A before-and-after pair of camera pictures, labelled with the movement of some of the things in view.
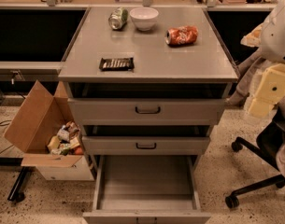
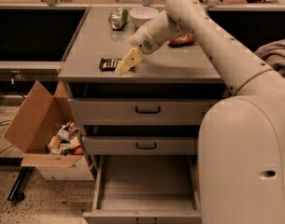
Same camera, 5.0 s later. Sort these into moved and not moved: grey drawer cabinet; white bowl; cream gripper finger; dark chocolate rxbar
Moved: cream gripper finger
Not moved: white bowl; dark chocolate rxbar; grey drawer cabinet
